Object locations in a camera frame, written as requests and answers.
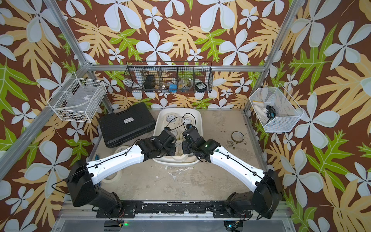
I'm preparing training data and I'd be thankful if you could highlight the white plastic storage box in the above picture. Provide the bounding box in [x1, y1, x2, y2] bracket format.
[154, 108, 203, 167]

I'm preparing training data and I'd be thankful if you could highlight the masking tape roll one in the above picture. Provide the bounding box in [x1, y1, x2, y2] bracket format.
[115, 146, 130, 153]

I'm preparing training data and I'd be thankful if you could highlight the masking tape roll three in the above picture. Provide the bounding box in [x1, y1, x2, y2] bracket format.
[102, 171, 123, 184]

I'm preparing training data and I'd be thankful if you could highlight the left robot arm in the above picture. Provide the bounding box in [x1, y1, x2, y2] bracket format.
[65, 128, 177, 217]

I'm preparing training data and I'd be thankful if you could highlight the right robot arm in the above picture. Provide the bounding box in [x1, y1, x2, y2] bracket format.
[183, 124, 284, 218]

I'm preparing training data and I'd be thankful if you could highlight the masking tape roll five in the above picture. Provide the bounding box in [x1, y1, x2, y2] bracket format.
[163, 113, 178, 125]

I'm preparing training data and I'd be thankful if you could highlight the blue box in basket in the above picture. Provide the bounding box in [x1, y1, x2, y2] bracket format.
[169, 84, 177, 93]

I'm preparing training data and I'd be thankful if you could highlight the black box in basket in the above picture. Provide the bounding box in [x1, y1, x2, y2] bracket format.
[144, 74, 156, 91]

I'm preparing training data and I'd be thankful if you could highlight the black plastic tool case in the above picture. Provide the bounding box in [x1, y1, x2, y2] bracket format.
[99, 102, 156, 148]

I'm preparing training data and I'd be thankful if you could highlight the white mesh basket right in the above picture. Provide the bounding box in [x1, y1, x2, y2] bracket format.
[249, 85, 304, 133]

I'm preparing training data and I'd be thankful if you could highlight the black wire basket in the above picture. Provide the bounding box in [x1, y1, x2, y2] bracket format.
[123, 61, 213, 93]

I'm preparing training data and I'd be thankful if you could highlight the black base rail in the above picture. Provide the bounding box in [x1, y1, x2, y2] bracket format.
[97, 200, 253, 219]

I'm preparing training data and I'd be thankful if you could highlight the white wire basket left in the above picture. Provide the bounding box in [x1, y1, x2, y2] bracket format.
[48, 78, 107, 123]

